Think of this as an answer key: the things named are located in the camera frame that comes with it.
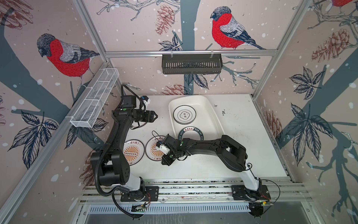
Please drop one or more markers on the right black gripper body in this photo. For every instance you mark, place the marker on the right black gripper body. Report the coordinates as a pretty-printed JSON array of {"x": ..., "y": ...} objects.
[{"x": 173, "y": 153}]

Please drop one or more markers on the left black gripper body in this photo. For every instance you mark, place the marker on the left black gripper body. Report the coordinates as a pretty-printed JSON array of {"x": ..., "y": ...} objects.
[{"x": 146, "y": 116}]

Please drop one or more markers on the orange sunburst plate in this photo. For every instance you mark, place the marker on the orange sunburst plate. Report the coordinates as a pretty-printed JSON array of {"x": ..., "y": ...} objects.
[
  {"x": 133, "y": 151},
  {"x": 150, "y": 148}
]

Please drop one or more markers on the green rim plate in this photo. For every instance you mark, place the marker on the green rim plate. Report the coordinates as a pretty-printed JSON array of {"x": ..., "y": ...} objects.
[{"x": 191, "y": 132}]

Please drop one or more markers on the white plate black emblem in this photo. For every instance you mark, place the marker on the white plate black emblem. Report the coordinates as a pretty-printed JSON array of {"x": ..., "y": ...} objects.
[{"x": 184, "y": 114}]

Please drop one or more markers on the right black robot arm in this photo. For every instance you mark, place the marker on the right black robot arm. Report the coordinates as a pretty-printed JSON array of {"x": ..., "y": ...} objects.
[{"x": 231, "y": 153}]

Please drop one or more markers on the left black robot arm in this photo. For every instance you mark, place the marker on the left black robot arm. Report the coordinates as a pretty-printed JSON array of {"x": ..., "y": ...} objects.
[{"x": 110, "y": 167}]

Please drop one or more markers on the white plastic bin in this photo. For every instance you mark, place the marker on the white plastic bin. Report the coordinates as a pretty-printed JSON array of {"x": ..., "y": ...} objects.
[{"x": 206, "y": 119}]

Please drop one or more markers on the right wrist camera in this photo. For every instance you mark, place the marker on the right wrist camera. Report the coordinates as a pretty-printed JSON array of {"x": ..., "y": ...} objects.
[{"x": 162, "y": 148}]

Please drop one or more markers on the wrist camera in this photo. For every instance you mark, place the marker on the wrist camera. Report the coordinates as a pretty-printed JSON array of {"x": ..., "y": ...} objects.
[
  {"x": 162, "y": 148},
  {"x": 146, "y": 100}
]

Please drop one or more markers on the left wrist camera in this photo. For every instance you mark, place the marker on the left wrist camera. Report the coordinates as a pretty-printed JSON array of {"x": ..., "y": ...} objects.
[{"x": 146, "y": 100}]

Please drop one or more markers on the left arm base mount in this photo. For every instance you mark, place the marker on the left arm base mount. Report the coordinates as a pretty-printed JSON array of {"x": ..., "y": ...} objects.
[{"x": 144, "y": 194}]

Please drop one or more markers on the black wall basket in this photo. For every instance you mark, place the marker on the black wall basket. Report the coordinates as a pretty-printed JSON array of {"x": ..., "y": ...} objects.
[{"x": 192, "y": 64}]

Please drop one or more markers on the white wire mesh basket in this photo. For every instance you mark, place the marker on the white wire mesh basket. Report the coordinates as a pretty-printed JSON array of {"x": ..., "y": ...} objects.
[{"x": 90, "y": 108}]

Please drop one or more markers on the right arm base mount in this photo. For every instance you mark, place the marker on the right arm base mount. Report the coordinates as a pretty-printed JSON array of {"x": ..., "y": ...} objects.
[{"x": 240, "y": 192}]

